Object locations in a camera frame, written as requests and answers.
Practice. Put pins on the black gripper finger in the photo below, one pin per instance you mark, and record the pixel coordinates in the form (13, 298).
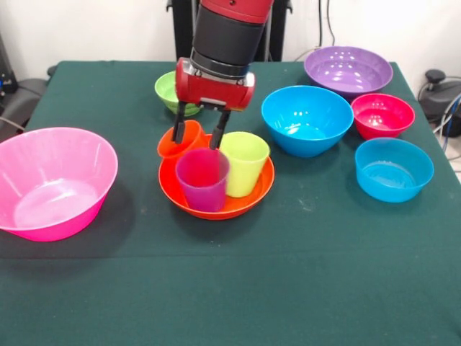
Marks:
(179, 124)
(220, 129)

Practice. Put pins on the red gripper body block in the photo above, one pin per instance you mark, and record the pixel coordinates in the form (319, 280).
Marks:
(216, 93)

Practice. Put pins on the orange cup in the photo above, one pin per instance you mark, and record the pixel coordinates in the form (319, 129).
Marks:
(194, 140)

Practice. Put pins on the green cup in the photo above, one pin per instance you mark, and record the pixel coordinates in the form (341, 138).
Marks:
(245, 169)

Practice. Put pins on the purple cup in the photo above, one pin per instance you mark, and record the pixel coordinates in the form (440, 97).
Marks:
(203, 187)

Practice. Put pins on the orange bowl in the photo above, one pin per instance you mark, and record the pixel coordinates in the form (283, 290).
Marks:
(237, 207)

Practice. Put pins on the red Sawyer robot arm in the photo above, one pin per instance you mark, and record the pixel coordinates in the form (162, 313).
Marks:
(227, 36)

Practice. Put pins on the green bowl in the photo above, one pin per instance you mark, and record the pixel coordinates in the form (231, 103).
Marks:
(165, 90)

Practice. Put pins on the large blue bowl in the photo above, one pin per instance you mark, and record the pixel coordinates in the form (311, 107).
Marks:
(302, 126)

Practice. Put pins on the purple bowl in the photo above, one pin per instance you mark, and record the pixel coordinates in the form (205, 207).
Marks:
(345, 72)

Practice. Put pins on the large pink bowl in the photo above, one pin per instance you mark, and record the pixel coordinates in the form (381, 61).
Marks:
(54, 202)

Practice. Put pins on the dark green table cloth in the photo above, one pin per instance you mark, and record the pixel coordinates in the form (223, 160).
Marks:
(252, 281)

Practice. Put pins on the small magenta bowl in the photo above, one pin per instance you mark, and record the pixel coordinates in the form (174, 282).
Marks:
(383, 119)

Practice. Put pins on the small blue bowl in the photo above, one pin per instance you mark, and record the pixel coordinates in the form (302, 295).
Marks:
(392, 180)

